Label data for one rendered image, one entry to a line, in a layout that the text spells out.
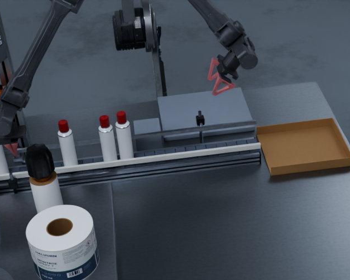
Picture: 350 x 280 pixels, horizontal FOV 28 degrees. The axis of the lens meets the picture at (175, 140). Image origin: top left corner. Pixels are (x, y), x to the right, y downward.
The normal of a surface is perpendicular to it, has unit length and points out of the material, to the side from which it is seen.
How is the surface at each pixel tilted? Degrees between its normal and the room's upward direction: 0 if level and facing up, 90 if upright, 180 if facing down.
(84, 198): 0
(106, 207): 0
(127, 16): 90
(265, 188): 0
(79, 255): 90
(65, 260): 90
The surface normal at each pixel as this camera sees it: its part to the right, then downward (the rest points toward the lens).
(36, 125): -0.07, -0.81
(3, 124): 0.11, 0.57
